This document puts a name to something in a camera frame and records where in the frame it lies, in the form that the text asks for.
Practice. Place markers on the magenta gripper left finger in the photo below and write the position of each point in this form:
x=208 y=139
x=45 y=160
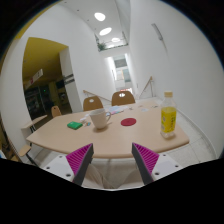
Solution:
x=79 y=161

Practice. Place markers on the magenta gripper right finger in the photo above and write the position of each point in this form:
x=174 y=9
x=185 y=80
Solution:
x=146 y=160

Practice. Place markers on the green small box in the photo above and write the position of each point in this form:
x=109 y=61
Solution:
x=74 y=125

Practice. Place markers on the red round coaster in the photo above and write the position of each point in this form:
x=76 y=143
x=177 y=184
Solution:
x=128 y=122

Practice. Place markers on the yellow drink bottle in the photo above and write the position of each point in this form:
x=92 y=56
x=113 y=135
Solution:
x=168 y=115

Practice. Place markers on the white ceramic mug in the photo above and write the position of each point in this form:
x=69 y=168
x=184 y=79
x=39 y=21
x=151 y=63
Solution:
x=100 y=118

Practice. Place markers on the wooden chair far left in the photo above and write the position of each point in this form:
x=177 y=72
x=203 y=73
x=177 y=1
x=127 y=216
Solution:
x=55 y=111

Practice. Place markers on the wooden chair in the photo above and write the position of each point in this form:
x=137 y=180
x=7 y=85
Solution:
x=92 y=103
x=55 y=111
x=122 y=98

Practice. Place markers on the wooden stool seat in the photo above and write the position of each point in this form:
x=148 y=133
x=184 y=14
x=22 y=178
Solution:
x=24 y=150

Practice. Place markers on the papers on table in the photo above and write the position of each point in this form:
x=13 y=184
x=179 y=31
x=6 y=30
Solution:
x=116 y=109

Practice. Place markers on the small side desk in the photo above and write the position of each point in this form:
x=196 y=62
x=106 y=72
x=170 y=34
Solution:
x=31 y=123

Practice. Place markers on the wooden chair right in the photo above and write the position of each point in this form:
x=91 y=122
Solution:
x=122 y=98

